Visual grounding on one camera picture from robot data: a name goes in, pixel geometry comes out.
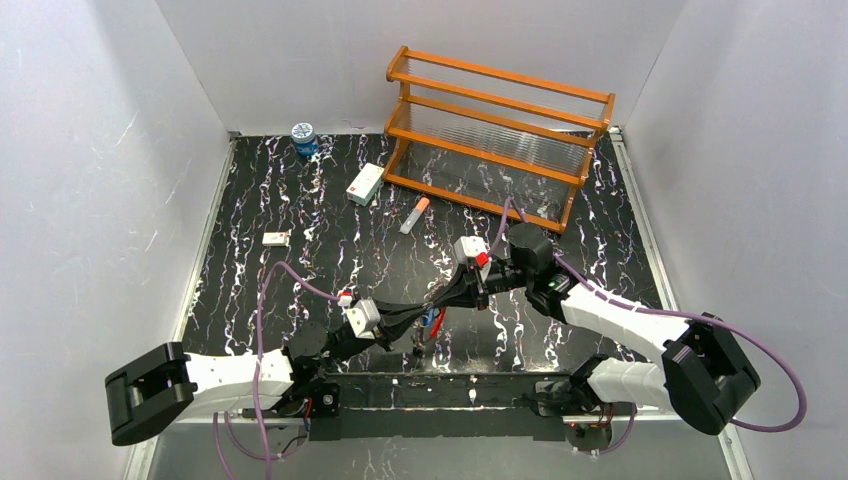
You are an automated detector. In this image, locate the metal key organizer ring red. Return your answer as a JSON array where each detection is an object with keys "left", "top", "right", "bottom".
[{"left": 411, "top": 307, "right": 447, "bottom": 359}]

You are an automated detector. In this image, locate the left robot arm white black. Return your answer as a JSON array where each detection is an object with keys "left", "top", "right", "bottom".
[{"left": 104, "top": 299, "right": 434, "bottom": 446}]

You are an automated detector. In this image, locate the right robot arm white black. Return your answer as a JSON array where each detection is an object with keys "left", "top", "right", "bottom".
[{"left": 427, "top": 224, "right": 761, "bottom": 435}]

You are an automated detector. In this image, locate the orange capped tube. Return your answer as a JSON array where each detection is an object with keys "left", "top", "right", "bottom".
[{"left": 400, "top": 197, "right": 430, "bottom": 235}]

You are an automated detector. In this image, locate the small white card box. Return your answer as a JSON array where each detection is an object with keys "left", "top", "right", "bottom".
[{"left": 262, "top": 232, "right": 290, "bottom": 247}]

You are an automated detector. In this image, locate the orange wooden shelf rack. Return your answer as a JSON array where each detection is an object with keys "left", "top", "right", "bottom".
[{"left": 383, "top": 45, "right": 617, "bottom": 233}]

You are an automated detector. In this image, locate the white red box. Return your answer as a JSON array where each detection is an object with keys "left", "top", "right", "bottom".
[{"left": 345, "top": 163, "right": 384, "bottom": 206}]

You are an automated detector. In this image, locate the blue jar with lid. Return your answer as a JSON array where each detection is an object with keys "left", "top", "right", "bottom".
[{"left": 291, "top": 122, "right": 318, "bottom": 157}]

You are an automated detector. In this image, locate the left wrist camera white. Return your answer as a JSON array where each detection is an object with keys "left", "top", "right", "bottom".
[{"left": 338, "top": 291, "right": 381, "bottom": 340}]

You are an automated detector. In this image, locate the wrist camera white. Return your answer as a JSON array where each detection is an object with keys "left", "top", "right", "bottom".
[
  {"left": 453, "top": 236, "right": 490, "bottom": 268},
  {"left": 338, "top": 291, "right": 381, "bottom": 340}
]

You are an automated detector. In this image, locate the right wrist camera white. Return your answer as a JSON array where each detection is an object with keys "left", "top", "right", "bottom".
[{"left": 453, "top": 236, "right": 490, "bottom": 268}]

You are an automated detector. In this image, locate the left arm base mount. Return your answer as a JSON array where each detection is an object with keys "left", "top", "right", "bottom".
[{"left": 265, "top": 382, "right": 341, "bottom": 419}]

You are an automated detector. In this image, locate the aluminium rail frame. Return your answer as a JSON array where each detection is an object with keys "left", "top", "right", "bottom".
[{"left": 122, "top": 129, "right": 753, "bottom": 480}]

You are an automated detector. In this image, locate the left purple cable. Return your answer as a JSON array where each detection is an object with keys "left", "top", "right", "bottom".
[{"left": 211, "top": 260, "right": 349, "bottom": 480}]

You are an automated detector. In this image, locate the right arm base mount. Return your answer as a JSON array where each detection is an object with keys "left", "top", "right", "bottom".
[{"left": 521, "top": 380, "right": 616, "bottom": 453}]

